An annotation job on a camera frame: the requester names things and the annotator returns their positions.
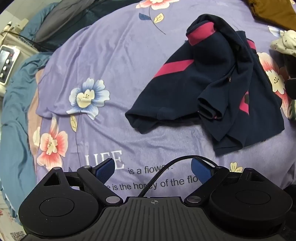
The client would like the grey cloth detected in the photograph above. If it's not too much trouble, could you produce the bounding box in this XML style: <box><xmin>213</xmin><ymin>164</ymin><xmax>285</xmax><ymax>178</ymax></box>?
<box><xmin>34</xmin><ymin>0</ymin><xmax>93</xmax><ymax>45</ymax></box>

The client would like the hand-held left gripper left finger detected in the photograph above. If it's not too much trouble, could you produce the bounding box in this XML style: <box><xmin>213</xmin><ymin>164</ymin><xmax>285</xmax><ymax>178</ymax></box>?
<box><xmin>43</xmin><ymin>158</ymin><xmax>123</xmax><ymax>207</ymax></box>

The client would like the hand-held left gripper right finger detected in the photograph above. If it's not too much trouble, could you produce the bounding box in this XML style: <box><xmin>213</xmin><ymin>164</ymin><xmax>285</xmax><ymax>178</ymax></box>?
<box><xmin>184</xmin><ymin>157</ymin><xmax>263</xmax><ymax>207</ymax></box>

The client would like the black power cord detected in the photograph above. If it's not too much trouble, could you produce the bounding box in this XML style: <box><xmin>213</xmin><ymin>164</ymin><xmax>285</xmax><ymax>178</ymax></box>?
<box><xmin>9</xmin><ymin>30</ymin><xmax>48</xmax><ymax>51</ymax></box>

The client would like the navy shirt with pink stripes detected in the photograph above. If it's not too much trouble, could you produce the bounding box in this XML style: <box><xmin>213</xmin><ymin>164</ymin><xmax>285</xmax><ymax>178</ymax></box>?
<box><xmin>125</xmin><ymin>14</ymin><xmax>285</xmax><ymax>156</ymax></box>

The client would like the white dotted cloth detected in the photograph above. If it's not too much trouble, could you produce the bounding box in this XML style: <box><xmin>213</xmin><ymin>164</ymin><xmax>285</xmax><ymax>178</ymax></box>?
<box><xmin>270</xmin><ymin>30</ymin><xmax>296</xmax><ymax>56</ymax></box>

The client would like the brown garment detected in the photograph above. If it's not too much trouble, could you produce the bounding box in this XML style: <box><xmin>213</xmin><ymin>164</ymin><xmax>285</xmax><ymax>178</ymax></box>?
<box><xmin>245</xmin><ymin>0</ymin><xmax>296</xmax><ymax>31</ymax></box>

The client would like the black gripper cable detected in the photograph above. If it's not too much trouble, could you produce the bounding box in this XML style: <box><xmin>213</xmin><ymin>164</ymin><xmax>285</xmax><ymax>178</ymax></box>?
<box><xmin>138</xmin><ymin>155</ymin><xmax>218</xmax><ymax>198</ymax></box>

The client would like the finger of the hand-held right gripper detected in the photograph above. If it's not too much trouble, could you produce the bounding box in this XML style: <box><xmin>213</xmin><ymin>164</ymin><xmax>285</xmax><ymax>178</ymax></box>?
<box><xmin>285</xmin><ymin>78</ymin><xmax>296</xmax><ymax>100</ymax></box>

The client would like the blue quilt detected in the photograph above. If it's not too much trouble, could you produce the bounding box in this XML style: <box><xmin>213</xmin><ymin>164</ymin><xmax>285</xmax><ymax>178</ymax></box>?
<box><xmin>0</xmin><ymin>3</ymin><xmax>54</xmax><ymax>219</ymax></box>

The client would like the purple floral bedsheet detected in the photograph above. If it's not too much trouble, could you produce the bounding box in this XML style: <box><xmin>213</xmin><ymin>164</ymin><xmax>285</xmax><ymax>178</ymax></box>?
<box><xmin>27</xmin><ymin>0</ymin><xmax>296</xmax><ymax>191</ymax></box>

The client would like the white appliance with buttons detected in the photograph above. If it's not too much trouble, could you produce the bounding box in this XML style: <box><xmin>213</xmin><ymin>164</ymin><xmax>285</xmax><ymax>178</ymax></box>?
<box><xmin>0</xmin><ymin>45</ymin><xmax>20</xmax><ymax>84</ymax></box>

